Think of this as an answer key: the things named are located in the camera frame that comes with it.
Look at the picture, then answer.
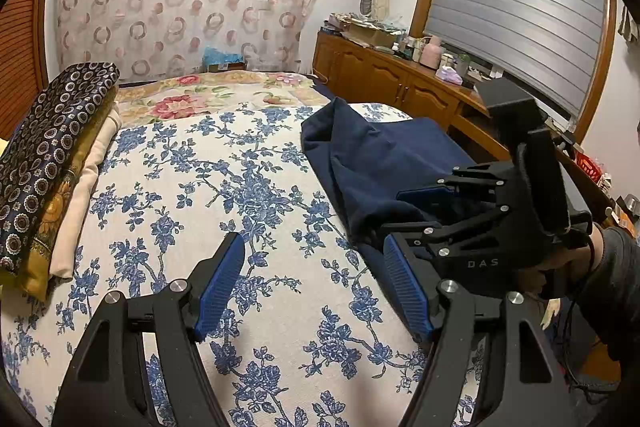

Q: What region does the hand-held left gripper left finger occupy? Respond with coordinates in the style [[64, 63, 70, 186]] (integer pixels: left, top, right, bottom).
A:
[[52, 232, 246, 427]]

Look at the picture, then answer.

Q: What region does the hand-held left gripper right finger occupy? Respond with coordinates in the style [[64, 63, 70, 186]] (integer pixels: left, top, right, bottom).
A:
[[382, 234, 583, 427]]

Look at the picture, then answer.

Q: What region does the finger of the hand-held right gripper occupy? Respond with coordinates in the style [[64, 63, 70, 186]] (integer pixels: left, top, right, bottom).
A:
[[382, 204, 511, 258], [397, 162, 511, 211]]

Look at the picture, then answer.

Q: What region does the navy printed t-shirt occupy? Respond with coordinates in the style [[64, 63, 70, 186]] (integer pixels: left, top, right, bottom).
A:
[[300, 97, 506, 268]]

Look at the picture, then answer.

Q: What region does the person's right hand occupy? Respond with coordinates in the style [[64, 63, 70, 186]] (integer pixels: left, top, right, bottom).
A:
[[517, 231, 604, 294]]

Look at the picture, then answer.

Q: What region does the red basket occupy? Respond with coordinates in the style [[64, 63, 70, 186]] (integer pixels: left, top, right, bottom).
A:
[[575, 152, 603, 180]]

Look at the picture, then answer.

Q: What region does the blue floral bed sheet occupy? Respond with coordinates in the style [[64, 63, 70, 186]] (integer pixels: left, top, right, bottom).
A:
[[0, 102, 486, 427]]

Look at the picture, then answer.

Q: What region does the light purple packet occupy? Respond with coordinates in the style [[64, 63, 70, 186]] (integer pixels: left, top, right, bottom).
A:
[[436, 66, 465, 85]]

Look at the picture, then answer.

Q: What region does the wooden cabinet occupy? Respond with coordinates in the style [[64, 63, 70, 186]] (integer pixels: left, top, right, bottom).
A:
[[312, 32, 613, 228]]

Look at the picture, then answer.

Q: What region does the pink bottle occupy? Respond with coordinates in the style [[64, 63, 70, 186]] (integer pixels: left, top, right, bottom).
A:
[[420, 36, 443, 68]]

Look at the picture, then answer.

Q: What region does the cream folded cloth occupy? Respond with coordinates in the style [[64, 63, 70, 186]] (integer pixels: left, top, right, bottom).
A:
[[47, 104, 123, 280]]

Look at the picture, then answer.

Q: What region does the pink floral blanket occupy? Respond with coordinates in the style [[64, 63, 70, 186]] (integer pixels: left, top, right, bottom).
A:
[[117, 72, 321, 130]]

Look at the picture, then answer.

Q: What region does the gold folded cloth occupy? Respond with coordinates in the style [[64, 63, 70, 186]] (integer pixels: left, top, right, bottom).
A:
[[0, 87, 118, 303]]

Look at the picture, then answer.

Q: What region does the hanging grey cloth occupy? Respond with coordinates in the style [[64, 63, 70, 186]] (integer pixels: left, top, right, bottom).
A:
[[617, 4, 640, 42]]

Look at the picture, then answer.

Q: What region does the stack of folded blankets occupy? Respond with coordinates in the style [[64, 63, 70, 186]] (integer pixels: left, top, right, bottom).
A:
[[0, 62, 121, 275]]

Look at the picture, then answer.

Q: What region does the blue plastic bag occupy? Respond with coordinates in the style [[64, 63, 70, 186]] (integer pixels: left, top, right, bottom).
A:
[[202, 46, 246, 68]]

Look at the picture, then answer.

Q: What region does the wooden louvred door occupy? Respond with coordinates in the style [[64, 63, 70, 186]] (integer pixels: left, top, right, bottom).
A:
[[0, 0, 53, 142]]

